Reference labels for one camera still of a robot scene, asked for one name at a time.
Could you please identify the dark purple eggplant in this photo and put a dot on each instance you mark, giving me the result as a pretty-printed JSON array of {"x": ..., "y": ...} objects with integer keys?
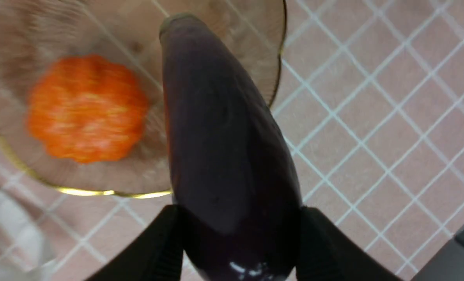
[{"x": 231, "y": 170}]

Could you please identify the clear gold-rimmed glass plate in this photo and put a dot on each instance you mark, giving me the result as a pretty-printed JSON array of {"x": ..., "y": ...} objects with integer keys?
[{"x": 34, "y": 34}]

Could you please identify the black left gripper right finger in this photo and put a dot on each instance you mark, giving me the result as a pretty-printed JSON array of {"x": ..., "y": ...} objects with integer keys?
[{"x": 327, "y": 254}]

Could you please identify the white cloth tote bag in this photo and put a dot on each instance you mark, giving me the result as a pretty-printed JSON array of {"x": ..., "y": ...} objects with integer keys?
[{"x": 18, "y": 226}]

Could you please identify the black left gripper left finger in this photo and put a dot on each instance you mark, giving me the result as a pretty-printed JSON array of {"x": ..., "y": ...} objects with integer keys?
[{"x": 155, "y": 255}]

